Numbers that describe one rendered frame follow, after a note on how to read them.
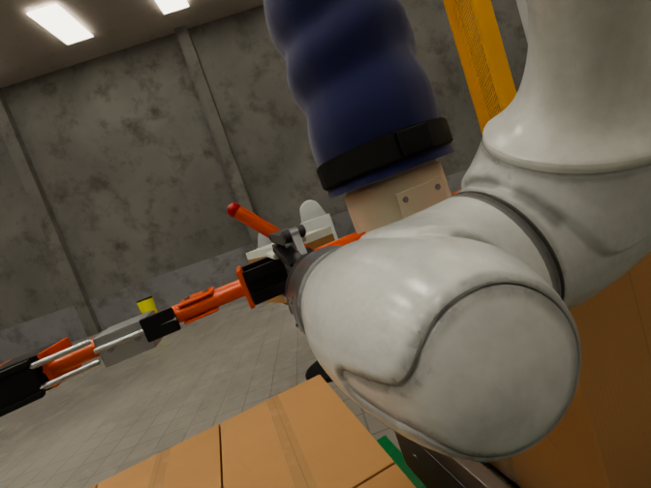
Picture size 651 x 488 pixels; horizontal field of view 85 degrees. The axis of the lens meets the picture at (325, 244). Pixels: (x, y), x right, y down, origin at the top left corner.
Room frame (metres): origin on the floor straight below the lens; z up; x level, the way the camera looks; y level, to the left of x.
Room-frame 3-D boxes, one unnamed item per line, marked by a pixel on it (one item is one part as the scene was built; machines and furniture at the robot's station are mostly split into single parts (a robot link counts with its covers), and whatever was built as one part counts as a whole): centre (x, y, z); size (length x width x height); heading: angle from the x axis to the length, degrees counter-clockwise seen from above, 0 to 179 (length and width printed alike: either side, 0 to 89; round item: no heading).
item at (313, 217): (8.43, 0.04, 0.73); 0.75 x 0.66 x 1.46; 92
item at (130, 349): (0.51, 0.31, 1.06); 0.07 x 0.07 x 0.04; 12
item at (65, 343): (0.49, 0.45, 1.06); 0.08 x 0.07 x 0.05; 102
